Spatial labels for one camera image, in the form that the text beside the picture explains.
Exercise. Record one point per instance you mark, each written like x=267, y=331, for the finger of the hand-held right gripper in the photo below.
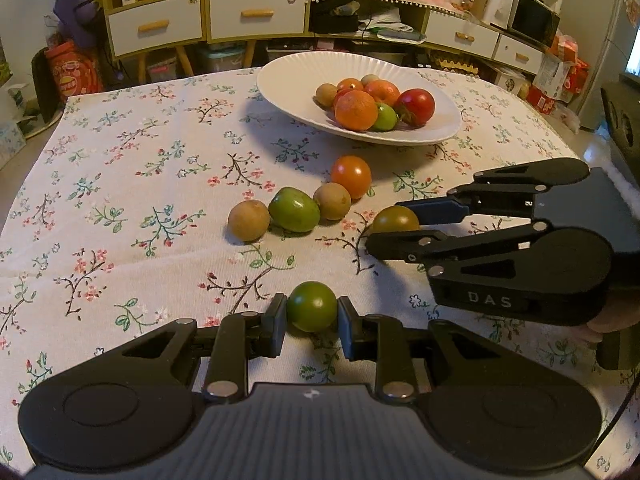
x=400, y=247
x=435, y=210

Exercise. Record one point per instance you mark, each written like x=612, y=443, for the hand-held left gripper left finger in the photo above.
x=277, y=323

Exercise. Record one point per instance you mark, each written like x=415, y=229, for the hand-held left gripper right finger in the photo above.
x=346, y=327

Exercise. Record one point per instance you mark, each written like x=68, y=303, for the olive brown tomato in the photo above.
x=395, y=220

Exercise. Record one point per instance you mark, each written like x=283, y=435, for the green tomato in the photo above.
x=311, y=305

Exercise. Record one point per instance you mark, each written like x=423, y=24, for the green jujube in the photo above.
x=386, y=119
x=294, y=209

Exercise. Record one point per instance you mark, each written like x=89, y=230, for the orange tomato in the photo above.
x=355, y=110
x=351, y=175
x=349, y=84
x=384, y=91

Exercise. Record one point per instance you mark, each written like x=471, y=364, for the tan longan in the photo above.
x=248, y=220
x=370, y=79
x=326, y=94
x=331, y=201

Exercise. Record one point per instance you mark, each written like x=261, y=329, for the red tomato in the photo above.
x=342, y=94
x=416, y=105

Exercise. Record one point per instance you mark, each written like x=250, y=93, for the white ribbed plate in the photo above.
x=300, y=80

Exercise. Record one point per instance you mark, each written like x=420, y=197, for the person's right hand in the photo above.
x=615, y=322

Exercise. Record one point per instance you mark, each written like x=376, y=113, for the dark rounded case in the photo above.
x=622, y=120

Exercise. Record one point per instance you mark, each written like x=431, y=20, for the red white carton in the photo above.
x=550, y=80

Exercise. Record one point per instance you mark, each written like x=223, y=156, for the white low cabinet drawer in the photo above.
x=450, y=30
x=515, y=50

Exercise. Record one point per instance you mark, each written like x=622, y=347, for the long yellow low cabinet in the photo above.
x=423, y=25

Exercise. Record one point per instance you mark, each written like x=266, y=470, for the black microwave oven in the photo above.
x=532, y=22

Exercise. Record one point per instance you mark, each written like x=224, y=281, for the black box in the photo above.
x=332, y=22

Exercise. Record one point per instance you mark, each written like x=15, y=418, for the floral tablecloth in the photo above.
x=125, y=160

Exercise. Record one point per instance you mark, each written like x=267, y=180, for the clear bin teal lid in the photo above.
x=220, y=60

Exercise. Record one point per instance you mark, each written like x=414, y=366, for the small clear storage bin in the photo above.
x=162, y=67

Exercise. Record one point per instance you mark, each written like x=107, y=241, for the yellow wooden cabinet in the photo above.
x=205, y=15

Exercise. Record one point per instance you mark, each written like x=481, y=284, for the orange printed bag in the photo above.
x=72, y=72

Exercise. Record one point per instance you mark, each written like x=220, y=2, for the black chair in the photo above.
x=42, y=80

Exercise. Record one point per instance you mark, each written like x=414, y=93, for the white printed carton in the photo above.
x=12, y=105

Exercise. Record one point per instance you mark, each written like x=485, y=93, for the purple plush toy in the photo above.
x=75, y=5

